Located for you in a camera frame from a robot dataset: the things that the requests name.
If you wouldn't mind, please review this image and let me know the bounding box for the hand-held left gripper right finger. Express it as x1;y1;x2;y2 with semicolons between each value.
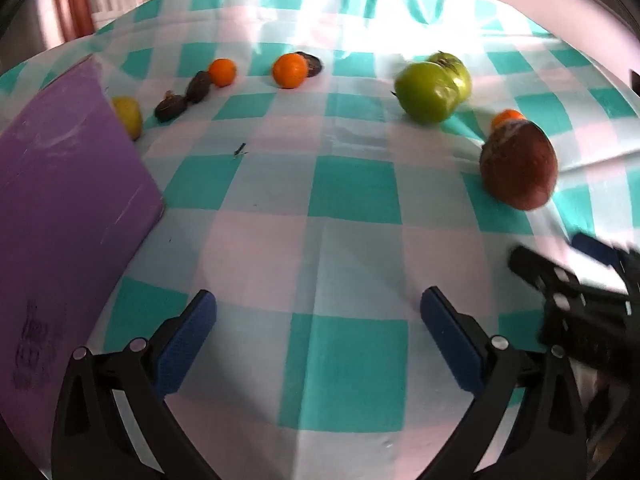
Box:
420;286;588;480

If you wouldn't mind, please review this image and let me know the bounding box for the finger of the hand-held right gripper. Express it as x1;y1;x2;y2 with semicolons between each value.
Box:
508;245;628;313
571;232;640;281

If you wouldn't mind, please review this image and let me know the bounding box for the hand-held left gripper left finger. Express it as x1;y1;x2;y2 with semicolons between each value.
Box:
51;289;221;480

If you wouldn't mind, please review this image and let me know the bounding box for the brown oval fruit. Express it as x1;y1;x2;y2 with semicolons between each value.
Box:
479;121;559;211

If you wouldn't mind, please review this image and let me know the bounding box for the teal white checkered tablecloth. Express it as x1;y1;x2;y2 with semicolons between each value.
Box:
0;0;637;480

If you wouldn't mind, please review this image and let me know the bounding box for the small orange tangerine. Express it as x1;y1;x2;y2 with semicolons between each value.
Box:
208;58;237;88
490;108;527;133

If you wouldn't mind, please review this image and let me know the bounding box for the purple board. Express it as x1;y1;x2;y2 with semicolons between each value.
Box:
0;55;166;421

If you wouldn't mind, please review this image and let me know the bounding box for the large green tomato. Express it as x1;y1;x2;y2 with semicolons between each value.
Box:
394;61;461;125

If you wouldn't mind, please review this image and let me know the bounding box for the yellow lemon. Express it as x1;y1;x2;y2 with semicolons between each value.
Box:
111;96;144;142

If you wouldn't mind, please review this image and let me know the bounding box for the dark wrinkled fruit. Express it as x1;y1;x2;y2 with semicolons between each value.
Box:
186;70;213;105
154;91;190;124
295;51;324;79

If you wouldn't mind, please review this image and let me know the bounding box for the brown wooden furniture rail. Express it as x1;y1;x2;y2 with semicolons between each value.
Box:
52;0;96;41

